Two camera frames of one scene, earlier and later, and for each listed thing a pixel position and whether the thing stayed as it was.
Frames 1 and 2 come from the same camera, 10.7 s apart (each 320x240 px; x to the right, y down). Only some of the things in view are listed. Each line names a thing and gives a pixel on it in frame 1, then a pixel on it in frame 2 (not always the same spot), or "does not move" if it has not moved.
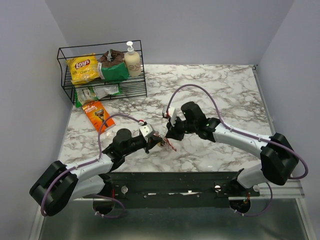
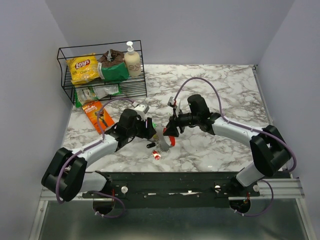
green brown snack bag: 112,66 does not move
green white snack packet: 83,95 does not move
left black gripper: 152,140 to 147,133
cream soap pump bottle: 132,61 does not move
